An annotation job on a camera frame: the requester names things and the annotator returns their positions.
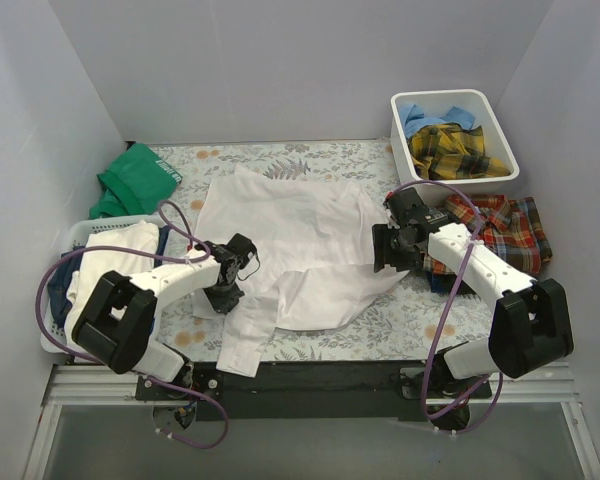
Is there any aluminium frame rail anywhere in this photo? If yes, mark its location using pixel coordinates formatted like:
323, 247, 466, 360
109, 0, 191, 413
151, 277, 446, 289
43, 362, 580, 406

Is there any floral table cloth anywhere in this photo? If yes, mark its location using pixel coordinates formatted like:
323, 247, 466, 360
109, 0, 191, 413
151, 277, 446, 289
124, 140, 537, 362

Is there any dark blue garment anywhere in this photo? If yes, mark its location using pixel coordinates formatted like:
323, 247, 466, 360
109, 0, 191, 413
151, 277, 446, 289
47, 247, 82, 327

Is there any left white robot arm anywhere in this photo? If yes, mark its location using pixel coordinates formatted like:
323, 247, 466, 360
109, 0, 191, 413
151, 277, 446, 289
71, 234, 257, 400

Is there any red plaid shirt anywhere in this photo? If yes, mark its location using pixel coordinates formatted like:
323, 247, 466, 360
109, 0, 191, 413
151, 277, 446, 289
423, 195, 552, 294

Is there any white long sleeve shirt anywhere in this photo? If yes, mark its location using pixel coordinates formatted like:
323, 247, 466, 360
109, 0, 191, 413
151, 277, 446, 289
195, 166, 405, 377

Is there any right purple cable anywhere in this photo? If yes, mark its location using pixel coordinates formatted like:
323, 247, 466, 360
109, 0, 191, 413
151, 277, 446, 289
391, 179, 504, 434

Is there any white plastic bin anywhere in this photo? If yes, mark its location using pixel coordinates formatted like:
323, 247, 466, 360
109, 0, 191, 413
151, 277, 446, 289
390, 89, 520, 204

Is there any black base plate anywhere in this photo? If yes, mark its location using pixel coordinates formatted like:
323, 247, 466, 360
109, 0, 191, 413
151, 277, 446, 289
135, 359, 497, 422

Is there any white laundry basket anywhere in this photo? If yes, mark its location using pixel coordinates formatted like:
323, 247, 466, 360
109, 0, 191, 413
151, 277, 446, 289
41, 215, 169, 353

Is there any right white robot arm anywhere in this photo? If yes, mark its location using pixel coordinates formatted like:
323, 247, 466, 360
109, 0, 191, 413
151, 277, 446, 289
372, 187, 574, 398

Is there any blue shirt in bin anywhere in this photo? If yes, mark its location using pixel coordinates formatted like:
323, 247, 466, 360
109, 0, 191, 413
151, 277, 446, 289
398, 104, 475, 139

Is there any green shirt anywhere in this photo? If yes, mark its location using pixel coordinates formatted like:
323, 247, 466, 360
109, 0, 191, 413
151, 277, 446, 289
89, 143, 183, 219

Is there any yellow plaid shirt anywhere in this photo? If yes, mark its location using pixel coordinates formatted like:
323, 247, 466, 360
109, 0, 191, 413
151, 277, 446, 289
408, 123, 510, 180

